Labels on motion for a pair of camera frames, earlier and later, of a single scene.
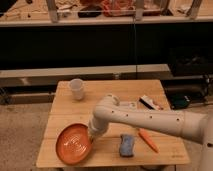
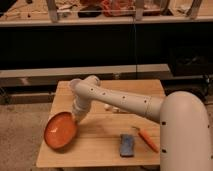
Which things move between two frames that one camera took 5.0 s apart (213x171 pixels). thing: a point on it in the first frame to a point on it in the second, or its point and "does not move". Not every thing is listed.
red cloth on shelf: (118, 8) does not move
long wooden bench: (52, 77) does not move
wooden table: (124, 145) does not move
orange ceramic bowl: (74, 143) to (61, 130)
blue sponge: (127, 145) does not move
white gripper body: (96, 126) to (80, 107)
